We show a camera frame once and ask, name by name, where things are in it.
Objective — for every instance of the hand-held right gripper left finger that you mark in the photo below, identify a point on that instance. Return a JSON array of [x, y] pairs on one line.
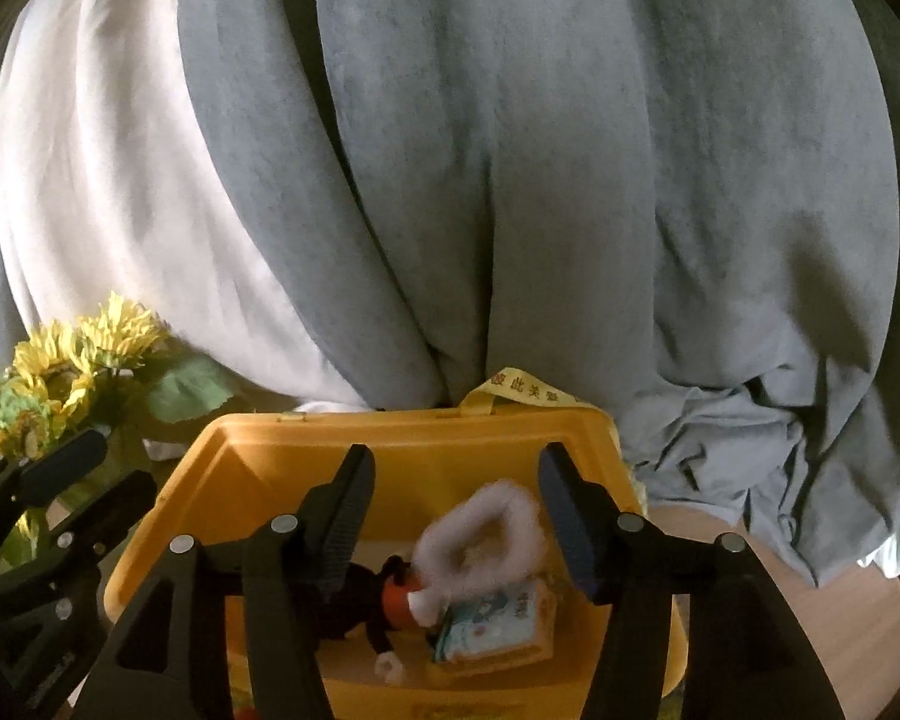
[[352, 517]]

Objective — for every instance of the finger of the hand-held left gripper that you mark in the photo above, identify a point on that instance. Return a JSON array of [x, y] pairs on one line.
[[112, 506], [67, 465]]

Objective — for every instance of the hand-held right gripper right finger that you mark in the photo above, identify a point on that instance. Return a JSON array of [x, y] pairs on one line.
[[574, 532]]

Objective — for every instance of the pale fluffy scrunchie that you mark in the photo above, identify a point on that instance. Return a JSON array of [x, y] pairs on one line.
[[511, 523]]

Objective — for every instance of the black mouse plush toy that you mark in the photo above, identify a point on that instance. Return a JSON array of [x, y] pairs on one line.
[[360, 600]]

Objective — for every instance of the orange plastic crate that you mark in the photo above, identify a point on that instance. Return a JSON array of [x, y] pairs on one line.
[[270, 457]]

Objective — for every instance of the blue tissue pack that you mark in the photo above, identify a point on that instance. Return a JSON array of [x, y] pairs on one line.
[[489, 626]]

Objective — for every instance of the sunflower bouquet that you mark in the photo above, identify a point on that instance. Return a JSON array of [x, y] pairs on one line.
[[112, 334]]

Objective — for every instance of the pale pink curtain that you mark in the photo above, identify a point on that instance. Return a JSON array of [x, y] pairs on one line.
[[120, 202]]

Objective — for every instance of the white sheer curtain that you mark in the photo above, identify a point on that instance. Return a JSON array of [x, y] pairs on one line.
[[881, 559]]

